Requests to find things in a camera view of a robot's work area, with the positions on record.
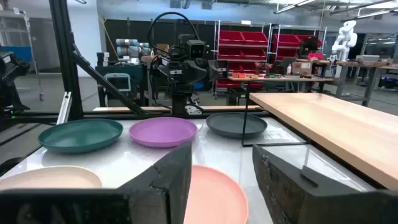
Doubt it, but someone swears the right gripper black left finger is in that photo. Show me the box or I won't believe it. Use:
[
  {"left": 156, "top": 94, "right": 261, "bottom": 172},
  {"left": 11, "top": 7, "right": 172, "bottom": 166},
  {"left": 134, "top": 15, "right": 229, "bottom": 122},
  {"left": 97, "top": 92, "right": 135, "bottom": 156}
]
[{"left": 0, "top": 141, "right": 193, "bottom": 224}]

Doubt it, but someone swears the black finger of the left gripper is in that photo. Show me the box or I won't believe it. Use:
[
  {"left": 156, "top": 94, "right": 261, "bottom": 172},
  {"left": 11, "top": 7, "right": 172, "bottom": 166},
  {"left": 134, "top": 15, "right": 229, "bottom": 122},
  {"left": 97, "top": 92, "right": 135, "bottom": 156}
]
[
  {"left": 150, "top": 55, "right": 170, "bottom": 78},
  {"left": 207, "top": 60, "right": 228, "bottom": 82}
]

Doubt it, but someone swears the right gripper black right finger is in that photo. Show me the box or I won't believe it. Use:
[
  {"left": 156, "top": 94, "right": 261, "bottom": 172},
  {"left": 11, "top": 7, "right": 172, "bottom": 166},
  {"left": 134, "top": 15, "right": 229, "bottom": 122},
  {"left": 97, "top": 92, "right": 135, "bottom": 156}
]
[{"left": 252, "top": 144, "right": 398, "bottom": 224}]

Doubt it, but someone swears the peach plate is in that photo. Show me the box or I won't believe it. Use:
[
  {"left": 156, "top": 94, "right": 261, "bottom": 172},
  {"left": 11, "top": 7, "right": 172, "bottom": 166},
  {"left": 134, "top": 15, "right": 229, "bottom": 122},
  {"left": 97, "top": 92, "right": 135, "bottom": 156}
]
[{"left": 183, "top": 164, "right": 249, "bottom": 224}]

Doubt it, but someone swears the pink-purple plate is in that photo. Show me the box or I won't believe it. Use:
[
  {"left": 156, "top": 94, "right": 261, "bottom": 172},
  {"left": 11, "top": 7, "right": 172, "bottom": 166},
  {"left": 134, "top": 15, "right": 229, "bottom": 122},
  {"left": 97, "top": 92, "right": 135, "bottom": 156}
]
[{"left": 129, "top": 116, "right": 198, "bottom": 149}]

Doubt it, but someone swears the cream plate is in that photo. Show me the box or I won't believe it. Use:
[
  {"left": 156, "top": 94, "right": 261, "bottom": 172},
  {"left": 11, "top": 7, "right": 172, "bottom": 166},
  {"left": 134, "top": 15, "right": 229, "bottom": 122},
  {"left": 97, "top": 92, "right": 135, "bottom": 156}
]
[{"left": 0, "top": 165, "right": 103, "bottom": 191}]

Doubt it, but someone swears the teal cart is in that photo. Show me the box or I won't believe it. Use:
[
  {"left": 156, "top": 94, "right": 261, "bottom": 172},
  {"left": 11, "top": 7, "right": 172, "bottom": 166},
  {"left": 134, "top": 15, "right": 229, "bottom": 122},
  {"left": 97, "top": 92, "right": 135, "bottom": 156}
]
[{"left": 95, "top": 63, "right": 149, "bottom": 108}]

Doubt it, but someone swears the rack with red bins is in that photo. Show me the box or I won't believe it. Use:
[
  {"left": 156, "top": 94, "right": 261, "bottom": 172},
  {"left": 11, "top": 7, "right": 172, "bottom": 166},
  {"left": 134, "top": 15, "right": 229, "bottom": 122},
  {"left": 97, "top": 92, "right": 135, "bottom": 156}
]
[
  {"left": 267, "top": 24, "right": 328, "bottom": 63},
  {"left": 213, "top": 20, "right": 272, "bottom": 98}
]

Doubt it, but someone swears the teach pendant screen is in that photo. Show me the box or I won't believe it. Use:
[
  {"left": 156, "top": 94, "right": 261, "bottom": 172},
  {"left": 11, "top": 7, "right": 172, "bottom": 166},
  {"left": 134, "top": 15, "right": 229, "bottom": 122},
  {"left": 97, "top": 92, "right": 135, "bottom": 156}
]
[{"left": 103, "top": 72, "right": 132, "bottom": 93}]

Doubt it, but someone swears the light wooden board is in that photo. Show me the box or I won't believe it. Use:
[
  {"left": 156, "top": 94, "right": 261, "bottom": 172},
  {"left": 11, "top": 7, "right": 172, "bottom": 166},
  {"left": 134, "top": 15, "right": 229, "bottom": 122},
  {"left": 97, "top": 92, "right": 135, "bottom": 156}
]
[{"left": 92, "top": 105, "right": 262, "bottom": 113}]

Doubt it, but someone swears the dark grey plate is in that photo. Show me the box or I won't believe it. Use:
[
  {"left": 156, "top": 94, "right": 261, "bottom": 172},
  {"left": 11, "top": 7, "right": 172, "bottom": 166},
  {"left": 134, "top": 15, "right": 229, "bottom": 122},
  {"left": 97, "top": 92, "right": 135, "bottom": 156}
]
[{"left": 205, "top": 112, "right": 269, "bottom": 139}]

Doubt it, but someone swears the wooden workbench with tools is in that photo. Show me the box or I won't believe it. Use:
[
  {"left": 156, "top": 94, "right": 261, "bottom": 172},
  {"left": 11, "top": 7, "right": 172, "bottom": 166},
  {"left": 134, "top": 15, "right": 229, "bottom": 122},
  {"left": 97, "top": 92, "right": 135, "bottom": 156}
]
[{"left": 226, "top": 72, "right": 335, "bottom": 106}]

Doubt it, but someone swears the cardboard box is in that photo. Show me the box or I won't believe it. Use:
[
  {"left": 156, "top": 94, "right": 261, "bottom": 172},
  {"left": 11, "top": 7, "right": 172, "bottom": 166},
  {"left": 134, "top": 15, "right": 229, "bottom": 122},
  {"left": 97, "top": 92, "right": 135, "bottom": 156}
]
[{"left": 291, "top": 62, "right": 313, "bottom": 76}]

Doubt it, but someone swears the ceiling light strip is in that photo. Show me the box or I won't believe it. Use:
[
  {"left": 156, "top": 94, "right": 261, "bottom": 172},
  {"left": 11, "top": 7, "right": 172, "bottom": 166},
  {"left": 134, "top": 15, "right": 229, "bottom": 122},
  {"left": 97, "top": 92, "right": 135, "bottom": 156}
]
[{"left": 272, "top": 0, "right": 317, "bottom": 15}]

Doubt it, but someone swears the teal plate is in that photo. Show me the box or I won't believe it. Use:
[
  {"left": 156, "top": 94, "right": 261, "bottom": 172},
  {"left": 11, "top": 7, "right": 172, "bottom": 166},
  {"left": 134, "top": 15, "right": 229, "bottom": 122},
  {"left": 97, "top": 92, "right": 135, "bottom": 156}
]
[{"left": 37, "top": 118, "right": 124, "bottom": 154}]

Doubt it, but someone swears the silver aluminium bar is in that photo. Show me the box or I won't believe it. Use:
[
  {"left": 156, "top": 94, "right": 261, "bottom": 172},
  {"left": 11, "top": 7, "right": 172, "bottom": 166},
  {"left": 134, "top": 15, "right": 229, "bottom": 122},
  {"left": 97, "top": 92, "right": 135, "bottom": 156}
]
[{"left": 56, "top": 91, "right": 73, "bottom": 125}]

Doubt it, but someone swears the black equipment on stand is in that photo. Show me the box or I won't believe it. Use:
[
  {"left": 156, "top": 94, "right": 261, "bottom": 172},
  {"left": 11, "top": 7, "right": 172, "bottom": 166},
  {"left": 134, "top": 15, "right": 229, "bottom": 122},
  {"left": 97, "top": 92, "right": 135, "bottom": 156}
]
[{"left": 0, "top": 50, "right": 31, "bottom": 113}]

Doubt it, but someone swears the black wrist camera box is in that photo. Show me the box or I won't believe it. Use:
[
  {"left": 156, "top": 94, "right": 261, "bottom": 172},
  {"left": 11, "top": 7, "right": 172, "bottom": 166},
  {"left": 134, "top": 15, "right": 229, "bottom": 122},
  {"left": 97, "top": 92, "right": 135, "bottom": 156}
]
[{"left": 185, "top": 39, "right": 208, "bottom": 60}]

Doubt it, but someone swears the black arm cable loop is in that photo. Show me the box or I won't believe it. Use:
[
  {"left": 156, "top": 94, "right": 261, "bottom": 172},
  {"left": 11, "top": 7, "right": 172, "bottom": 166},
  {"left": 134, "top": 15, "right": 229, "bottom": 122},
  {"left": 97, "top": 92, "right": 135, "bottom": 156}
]
[{"left": 147, "top": 11, "right": 201, "bottom": 57}]

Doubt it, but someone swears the yellow cable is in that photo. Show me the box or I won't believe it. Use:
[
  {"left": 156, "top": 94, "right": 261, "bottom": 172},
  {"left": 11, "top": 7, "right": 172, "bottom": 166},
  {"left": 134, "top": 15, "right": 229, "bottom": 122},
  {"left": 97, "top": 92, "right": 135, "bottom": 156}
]
[{"left": 98, "top": 16, "right": 121, "bottom": 60}]

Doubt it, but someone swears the black aluminium table frame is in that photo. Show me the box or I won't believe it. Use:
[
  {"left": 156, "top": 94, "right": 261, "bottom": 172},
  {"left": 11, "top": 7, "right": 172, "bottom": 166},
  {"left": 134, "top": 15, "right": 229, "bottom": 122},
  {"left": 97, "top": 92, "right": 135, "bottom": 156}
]
[{"left": 0, "top": 0, "right": 272, "bottom": 126}]

